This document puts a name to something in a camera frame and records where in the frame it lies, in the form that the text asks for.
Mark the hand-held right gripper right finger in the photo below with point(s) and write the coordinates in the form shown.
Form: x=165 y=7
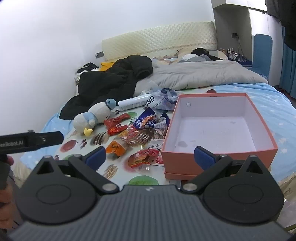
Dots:
x=203 y=157

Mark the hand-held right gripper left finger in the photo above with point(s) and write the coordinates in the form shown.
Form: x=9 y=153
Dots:
x=97 y=157

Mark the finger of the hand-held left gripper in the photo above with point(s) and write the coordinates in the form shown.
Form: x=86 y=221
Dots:
x=49 y=139

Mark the orange label bread packet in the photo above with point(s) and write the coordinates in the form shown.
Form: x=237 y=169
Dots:
x=115 y=148

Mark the pink cardboard box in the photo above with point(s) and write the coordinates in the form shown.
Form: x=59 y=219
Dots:
x=208 y=129

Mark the red crinkled snack packet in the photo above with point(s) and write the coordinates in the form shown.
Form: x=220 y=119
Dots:
x=116 y=120

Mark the small red sachet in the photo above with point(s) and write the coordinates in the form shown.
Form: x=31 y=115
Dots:
x=160 y=161

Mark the red burger print packet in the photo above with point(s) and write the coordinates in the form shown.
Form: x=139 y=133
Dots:
x=143 y=158

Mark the white lettered snack packet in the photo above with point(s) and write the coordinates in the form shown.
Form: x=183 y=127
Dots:
x=156 y=144

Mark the brown candy wrapper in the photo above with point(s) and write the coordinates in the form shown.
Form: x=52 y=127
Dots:
x=159 y=131

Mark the blue snack bag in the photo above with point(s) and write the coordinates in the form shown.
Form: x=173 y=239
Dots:
x=143 y=120

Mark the person's left hand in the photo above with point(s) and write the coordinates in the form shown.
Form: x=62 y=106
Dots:
x=10 y=160

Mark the pink box lid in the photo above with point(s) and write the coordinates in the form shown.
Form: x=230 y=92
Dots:
x=175 y=176

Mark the white tube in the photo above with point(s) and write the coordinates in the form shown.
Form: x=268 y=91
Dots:
x=134 y=102

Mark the clear printed plastic bag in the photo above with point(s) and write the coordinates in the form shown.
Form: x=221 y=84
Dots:
x=166 y=99

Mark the black and white clothes pile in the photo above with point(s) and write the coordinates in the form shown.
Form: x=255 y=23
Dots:
x=85 y=71

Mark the black puffer jacket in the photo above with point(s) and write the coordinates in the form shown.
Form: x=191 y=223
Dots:
x=104 y=81

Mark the grey duvet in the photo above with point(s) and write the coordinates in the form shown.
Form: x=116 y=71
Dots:
x=196 y=74

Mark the blue star bedsheet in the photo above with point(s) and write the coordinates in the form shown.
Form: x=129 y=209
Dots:
x=272 y=104

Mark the cream lace bed skirt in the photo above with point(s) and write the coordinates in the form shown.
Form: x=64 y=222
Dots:
x=288 y=190

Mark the yellow cloth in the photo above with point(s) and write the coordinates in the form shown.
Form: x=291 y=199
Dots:
x=105 y=66

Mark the grey blue garment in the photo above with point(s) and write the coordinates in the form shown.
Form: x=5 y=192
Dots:
x=196 y=58

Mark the black garment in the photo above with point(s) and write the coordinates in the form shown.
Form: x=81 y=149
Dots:
x=200 y=51

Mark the beige pillow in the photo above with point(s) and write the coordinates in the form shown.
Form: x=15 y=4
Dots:
x=185 y=52

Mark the row of small bottles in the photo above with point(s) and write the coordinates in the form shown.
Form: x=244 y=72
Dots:
x=232 y=54

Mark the blue chair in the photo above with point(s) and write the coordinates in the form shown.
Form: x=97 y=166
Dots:
x=262 y=53

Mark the blue curtain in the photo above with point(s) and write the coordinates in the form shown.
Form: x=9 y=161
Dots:
x=288 y=69

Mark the cream quilted headboard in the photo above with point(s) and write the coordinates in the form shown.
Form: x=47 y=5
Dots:
x=157 y=37

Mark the grey wardrobe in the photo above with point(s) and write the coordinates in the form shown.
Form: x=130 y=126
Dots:
x=226 y=20

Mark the black hanging coat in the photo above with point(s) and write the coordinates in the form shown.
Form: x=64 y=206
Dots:
x=289 y=23

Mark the grey wall plate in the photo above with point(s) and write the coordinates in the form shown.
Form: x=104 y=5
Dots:
x=99 y=55

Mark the black wall socket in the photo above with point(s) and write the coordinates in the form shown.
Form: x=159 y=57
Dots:
x=234 y=35

